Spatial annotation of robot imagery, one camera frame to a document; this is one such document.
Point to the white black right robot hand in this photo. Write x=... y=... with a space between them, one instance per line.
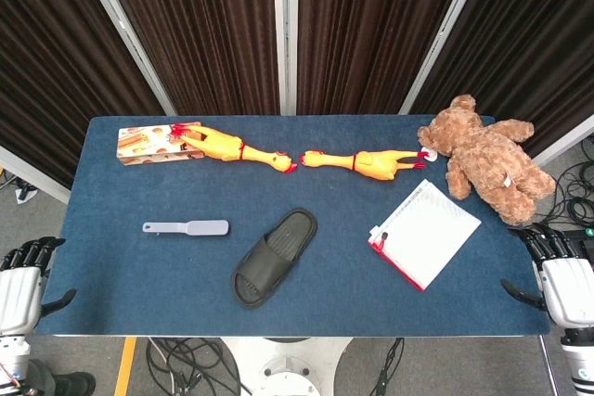
x=568 y=289

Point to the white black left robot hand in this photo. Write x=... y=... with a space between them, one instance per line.
x=18 y=294

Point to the grey handle tool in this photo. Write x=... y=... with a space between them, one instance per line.
x=204 y=227

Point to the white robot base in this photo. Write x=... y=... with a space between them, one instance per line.
x=287 y=366

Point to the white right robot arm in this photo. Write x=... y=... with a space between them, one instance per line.
x=580 y=359

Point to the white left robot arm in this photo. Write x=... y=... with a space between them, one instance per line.
x=11 y=356

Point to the black device green button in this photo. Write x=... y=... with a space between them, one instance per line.
x=582 y=240

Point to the yellow floor tape strip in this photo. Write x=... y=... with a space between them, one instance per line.
x=125 y=366

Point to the blue table mat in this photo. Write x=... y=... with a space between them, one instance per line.
x=162 y=284

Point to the white mesh pouch red zipper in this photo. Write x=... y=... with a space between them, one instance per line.
x=427 y=233

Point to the brown teddy bear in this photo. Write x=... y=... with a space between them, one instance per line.
x=487 y=155

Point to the printed cardboard snack box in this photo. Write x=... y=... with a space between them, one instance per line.
x=144 y=145

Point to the yellow rubber chicken toy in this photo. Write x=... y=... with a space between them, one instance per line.
x=227 y=145
x=371 y=162

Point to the dark brown pleated curtain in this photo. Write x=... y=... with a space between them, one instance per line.
x=533 y=29
x=204 y=29
x=51 y=53
x=371 y=29

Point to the black rubber slipper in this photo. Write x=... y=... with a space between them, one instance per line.
x=267 y=259

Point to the white partition frame post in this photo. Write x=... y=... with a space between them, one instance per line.
x=125 y=32
x=284 y=29
x=566 y=138
x=32 y=175
x=441 y=39

